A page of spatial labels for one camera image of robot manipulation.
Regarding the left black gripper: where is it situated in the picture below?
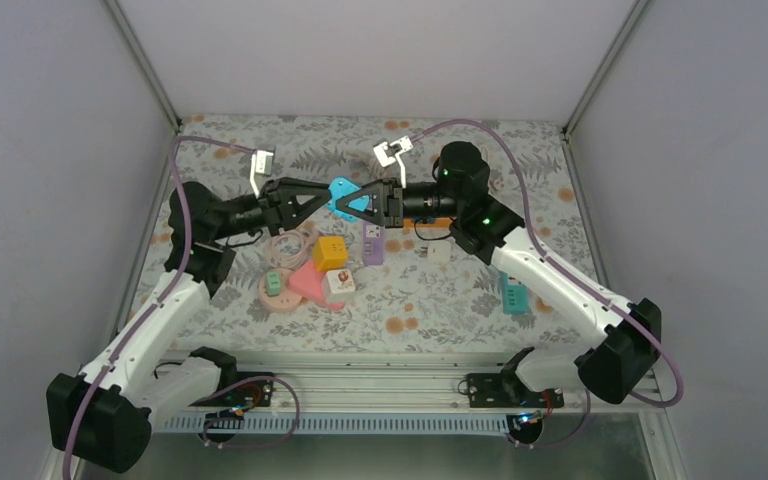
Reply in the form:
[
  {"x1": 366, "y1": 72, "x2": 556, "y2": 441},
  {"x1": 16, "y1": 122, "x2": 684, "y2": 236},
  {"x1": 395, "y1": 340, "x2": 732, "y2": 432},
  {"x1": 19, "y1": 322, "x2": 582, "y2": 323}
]
[{"x1": 210, "y1": 177, "x2": 331, "y2": 241}]

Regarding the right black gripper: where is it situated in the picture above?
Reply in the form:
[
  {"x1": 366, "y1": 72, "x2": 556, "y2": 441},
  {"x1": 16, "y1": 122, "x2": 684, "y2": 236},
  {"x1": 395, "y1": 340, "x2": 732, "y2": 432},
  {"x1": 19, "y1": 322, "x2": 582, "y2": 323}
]
[{"x1": 336, "y1": 177, "x2": 462, "y2": 228}]

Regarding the purple power strip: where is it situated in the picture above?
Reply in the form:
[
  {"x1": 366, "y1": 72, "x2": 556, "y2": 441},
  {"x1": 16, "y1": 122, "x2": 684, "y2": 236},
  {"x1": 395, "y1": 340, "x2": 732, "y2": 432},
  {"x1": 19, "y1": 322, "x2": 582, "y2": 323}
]
[{"x1": 362, "y1": 222, "x2": 386, "y2": 266}]

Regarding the cyan cube socket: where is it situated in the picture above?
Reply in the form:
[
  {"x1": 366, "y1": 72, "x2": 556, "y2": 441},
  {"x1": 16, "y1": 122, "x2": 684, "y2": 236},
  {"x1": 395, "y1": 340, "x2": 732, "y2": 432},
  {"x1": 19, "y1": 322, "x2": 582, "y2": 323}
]
[{"x1": 326, "y1": 176, "x2": 372, "y2": 223}]

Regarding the yellow cube socket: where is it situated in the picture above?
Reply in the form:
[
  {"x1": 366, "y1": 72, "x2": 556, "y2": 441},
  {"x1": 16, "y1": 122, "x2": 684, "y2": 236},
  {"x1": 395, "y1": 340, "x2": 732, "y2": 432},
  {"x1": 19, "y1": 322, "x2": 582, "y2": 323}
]
[{"x1": 312, "y1": 236, "x2": 348, "y2": 272}]

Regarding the white square plug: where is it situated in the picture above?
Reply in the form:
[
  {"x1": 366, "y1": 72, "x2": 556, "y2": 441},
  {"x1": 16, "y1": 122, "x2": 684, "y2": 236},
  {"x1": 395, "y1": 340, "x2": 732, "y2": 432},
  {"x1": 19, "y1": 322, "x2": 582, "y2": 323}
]
[{"x1": 426, "y1": 239, "x2": 453, "y2": 266}]

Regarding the pink triangular power strip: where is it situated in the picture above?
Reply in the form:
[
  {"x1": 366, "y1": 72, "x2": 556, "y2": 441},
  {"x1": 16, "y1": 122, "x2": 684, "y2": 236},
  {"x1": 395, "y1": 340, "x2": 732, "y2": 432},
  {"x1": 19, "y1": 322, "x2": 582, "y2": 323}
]
[{"x1": 287, "y1": 260, "x2": 344, "y2": 311}]

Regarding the white plug adapter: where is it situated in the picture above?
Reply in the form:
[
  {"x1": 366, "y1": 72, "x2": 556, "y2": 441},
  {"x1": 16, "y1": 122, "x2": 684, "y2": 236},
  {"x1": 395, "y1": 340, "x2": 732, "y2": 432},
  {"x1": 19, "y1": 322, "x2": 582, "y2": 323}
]
[{"x1": 322, "y1": 268, "x2": 356, "y2": 295}]

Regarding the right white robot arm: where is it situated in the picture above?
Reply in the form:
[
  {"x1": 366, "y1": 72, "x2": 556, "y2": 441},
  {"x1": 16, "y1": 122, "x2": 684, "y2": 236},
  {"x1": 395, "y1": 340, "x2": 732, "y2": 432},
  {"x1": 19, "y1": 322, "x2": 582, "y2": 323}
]
[{"x1": 335, "y1": 141, "x2": 661, "y2": 407}]

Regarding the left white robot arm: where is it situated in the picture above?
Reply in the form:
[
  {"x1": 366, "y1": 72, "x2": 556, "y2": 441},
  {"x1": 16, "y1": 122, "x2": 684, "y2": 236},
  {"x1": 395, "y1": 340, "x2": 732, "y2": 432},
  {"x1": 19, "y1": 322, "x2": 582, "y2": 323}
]
[{"x1": 46, "y1": 177, "x2": 331, "y2": 473}]

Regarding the small green plug adapter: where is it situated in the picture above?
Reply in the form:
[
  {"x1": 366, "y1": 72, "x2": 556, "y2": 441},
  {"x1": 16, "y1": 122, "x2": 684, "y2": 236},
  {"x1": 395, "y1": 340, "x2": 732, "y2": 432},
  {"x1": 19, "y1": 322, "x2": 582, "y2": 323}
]
[{"x1": 264, "y1": 270, "x2": 283, "y2": 297}]

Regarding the orange power strip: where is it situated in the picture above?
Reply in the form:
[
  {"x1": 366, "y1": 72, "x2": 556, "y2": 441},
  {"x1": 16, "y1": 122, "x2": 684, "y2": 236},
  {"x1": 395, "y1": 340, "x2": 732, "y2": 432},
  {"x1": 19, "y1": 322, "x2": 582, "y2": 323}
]
[{"x1": 403, "y1": 218, "x2": 452, "y2": 229}]

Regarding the teal power strip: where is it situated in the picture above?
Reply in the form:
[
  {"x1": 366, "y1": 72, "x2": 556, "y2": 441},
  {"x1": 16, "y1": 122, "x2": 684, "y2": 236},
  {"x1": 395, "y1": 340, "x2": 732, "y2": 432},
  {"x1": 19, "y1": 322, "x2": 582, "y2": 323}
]
[{"x1": 500, "y1": 272, "x2": 529, "y2": 315}]

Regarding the pink coiled cable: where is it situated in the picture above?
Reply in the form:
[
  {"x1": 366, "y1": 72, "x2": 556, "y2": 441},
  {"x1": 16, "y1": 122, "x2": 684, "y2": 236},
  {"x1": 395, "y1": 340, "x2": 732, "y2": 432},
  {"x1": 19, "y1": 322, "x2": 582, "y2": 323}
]
[{"x1": 263, "y1": 228, "x2": 321, "y2": 270}]

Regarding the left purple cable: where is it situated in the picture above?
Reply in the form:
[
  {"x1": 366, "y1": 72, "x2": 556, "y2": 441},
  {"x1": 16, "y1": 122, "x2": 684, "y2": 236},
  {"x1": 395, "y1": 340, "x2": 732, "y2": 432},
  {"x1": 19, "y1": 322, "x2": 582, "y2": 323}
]
[{"x1": 61, "y1": 135, "x2": 300, "y2": 480}]

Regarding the aluminium rail frame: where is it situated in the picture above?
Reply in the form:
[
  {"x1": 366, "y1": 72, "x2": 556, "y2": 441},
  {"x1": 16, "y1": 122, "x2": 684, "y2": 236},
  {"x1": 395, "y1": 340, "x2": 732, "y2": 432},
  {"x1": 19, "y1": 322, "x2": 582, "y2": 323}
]
[{"x1": 69, "y1": 351, "x2": 664, "y2": 415}]

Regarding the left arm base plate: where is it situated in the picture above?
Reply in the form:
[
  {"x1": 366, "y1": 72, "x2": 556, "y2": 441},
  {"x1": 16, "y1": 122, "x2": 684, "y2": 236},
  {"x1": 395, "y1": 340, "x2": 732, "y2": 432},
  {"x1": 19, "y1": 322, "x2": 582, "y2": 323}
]
[{"x1": 191, "y1": 372, "x2": 275, "y2": 409}]

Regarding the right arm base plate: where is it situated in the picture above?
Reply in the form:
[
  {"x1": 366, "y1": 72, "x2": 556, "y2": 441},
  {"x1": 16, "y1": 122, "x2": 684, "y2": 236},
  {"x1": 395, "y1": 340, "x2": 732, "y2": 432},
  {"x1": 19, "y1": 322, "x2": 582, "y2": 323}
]
[{"x1": 458, "y1": 373, "x2": 565, "y2": 409}]

